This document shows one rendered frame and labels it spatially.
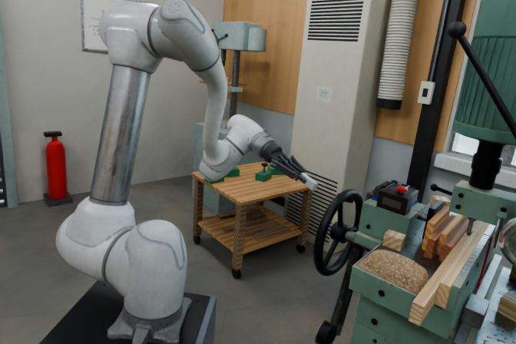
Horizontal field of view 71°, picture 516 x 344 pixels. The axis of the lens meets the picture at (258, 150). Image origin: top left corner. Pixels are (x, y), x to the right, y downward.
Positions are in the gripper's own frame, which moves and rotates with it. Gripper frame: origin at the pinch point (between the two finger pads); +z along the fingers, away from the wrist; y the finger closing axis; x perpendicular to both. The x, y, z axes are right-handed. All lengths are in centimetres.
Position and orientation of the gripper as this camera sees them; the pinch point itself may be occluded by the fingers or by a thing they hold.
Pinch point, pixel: (308, 181)
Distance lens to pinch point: 127.8
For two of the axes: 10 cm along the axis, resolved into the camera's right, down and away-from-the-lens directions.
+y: 6.6, -1.4, 7.4
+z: 6.7, 5.5, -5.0
